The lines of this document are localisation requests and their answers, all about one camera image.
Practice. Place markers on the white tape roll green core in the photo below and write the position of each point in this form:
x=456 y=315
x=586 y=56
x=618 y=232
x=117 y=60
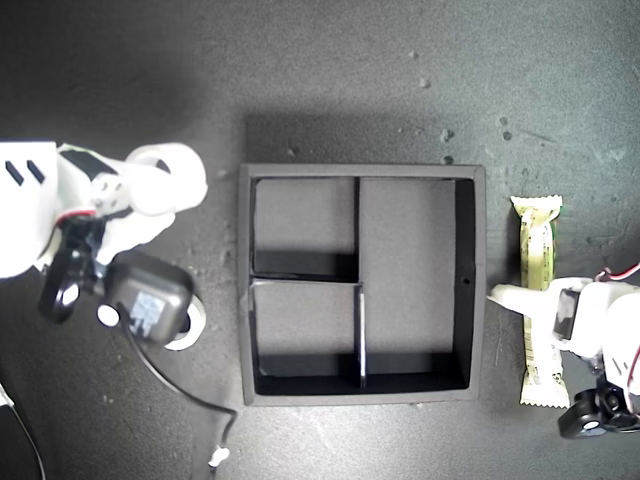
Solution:
x=197 y=325

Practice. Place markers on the snack bar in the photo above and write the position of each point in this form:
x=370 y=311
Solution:
x=537 y=240

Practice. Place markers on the black tray with wells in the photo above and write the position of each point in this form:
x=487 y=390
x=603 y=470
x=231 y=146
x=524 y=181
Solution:
x=407 y=275

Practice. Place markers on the black pad with white edge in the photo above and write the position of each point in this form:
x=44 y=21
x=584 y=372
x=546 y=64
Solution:
x=15 y=450

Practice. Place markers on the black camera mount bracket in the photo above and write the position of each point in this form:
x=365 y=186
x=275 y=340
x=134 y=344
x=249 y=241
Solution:
x=57 y=300

